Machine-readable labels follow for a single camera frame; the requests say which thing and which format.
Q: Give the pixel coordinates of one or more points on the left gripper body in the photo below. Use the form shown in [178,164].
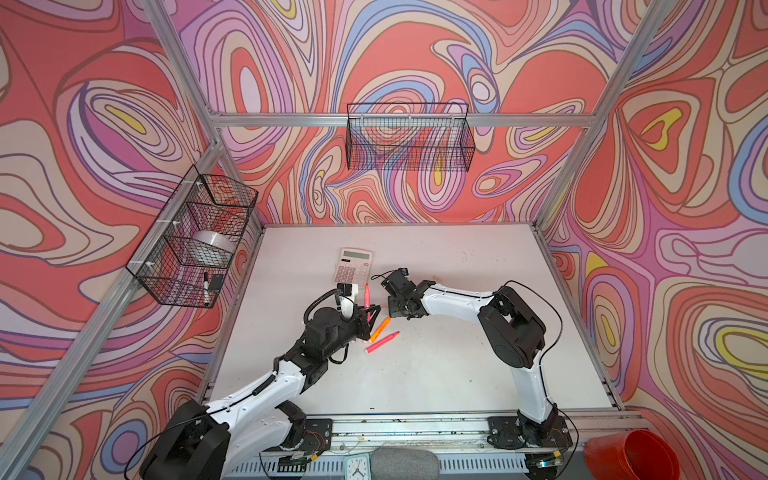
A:
[344,333]

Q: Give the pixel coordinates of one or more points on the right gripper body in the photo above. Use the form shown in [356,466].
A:
[396,308]

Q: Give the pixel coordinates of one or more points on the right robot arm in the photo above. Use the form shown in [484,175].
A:
[515,333]

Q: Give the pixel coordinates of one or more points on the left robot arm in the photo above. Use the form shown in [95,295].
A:
[208,441]

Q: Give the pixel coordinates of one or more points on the orange marker right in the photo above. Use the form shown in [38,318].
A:
[380,329]

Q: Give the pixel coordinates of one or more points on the pink calculator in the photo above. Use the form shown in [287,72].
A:
[353,266]

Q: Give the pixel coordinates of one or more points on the silver tape roll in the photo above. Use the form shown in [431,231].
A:
[215,239]

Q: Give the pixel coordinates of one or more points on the small white clock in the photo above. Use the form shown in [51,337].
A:
[357,467]

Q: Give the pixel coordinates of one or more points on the red bucket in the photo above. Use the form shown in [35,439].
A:
[632,455]

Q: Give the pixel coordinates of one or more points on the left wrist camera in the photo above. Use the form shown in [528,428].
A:
[344,300]

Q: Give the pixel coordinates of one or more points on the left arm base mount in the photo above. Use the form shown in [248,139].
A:
[312,435]

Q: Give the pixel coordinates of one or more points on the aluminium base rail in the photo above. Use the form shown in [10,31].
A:
[459,440]

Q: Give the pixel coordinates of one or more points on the black wire basket back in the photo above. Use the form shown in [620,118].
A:
[409,136]

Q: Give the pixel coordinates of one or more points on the black wire basket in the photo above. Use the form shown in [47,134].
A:
[169,265]
[409,136]

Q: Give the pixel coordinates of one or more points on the black wire basket left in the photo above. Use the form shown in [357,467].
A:
[169,265]

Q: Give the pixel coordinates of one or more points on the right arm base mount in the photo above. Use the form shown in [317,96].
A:
[511,433]

